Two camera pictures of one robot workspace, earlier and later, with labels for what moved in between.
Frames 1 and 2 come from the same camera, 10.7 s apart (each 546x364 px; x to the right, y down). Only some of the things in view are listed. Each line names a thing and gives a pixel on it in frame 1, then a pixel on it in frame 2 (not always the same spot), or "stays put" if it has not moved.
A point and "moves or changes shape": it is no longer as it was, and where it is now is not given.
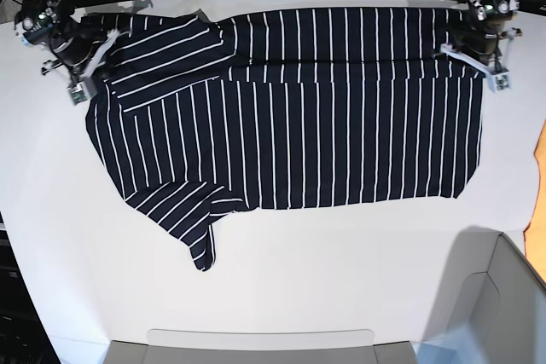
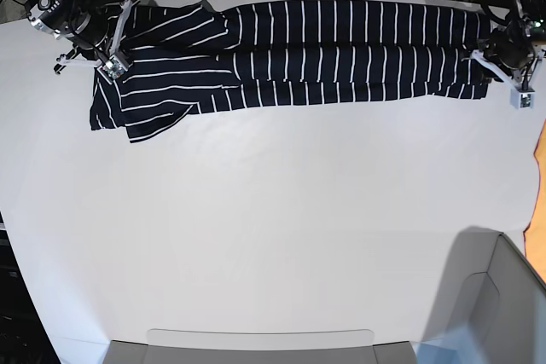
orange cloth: (535, 233) stays put
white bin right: (490, 308) stays put
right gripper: (482, 37) → (515, 49)
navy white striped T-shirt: (286, 109) moves or changes shape
